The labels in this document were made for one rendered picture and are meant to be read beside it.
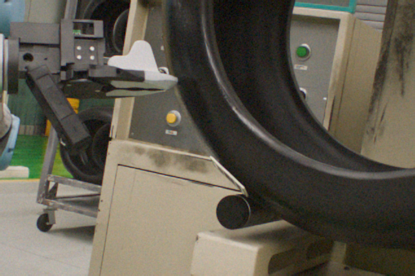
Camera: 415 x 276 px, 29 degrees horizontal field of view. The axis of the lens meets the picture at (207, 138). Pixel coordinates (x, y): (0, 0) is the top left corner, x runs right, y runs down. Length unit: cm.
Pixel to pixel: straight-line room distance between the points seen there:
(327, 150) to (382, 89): 17
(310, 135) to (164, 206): 72
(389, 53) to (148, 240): 83
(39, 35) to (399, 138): 62
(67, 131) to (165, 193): 93
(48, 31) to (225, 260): 36
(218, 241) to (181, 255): 85
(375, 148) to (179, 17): 47
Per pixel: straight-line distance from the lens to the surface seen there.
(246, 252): 101
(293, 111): 124
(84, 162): 546
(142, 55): 100
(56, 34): 100
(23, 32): 100
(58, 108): 97
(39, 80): 98
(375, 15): 1092
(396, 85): 133
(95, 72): 96
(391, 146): 132
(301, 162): 93
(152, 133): 195
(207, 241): 103
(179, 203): 186
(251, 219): 102
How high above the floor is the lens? 104
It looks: 3 degrees down
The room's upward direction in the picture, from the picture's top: 9 degrees clockwise
